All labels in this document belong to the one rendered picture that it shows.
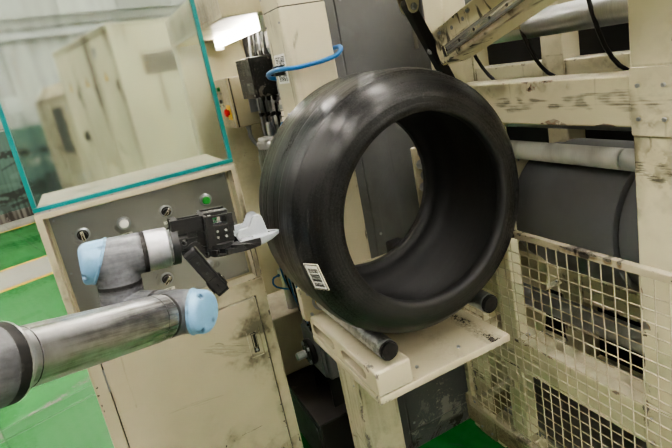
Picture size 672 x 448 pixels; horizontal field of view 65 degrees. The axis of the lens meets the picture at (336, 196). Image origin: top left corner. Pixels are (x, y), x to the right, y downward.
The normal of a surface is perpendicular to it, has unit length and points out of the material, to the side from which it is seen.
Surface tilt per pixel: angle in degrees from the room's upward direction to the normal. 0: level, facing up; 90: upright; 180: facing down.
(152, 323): 85
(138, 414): 90
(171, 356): 90
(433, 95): 80
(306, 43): 90
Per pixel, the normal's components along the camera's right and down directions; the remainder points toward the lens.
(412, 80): 0.19, -0.62
